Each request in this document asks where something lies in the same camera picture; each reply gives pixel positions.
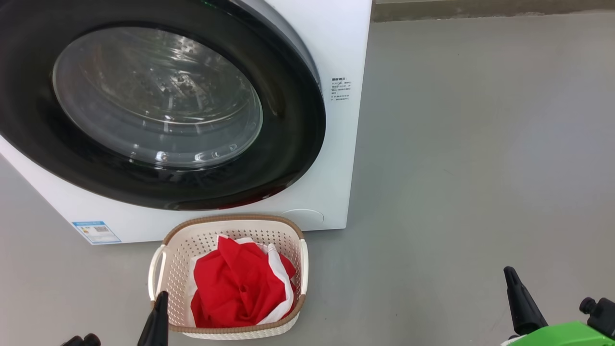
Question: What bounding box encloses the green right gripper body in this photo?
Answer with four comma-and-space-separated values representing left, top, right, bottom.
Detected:
502, 321, 615, 346

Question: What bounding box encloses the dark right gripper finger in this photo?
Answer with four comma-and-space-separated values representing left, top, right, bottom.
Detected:
504, 267, 548, 337

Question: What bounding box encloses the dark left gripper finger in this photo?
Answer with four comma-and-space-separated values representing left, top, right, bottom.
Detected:
138, 291, 169, 346

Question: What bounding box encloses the red and white garment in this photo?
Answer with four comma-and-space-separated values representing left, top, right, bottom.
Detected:
190, 235, 297, 329

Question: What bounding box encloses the black round glass washer door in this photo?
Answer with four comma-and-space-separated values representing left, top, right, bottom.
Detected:
0, 0, 326, 211

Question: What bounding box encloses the cream perforated basket brown rim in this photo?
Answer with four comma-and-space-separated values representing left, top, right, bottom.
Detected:
148, 214, 309, 340

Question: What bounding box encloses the white front-load washing machine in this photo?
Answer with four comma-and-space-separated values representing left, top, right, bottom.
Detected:
0, 0, 373, 246

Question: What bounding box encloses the blue energy label sticker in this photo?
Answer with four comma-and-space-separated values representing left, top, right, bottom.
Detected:
72, 221, 122, 245

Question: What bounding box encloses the round white filter cover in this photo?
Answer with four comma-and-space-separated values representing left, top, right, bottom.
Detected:
281, 209, 325, 226

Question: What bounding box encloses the grey skirting board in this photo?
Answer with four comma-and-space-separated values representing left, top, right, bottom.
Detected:
371, 0, 615, 22

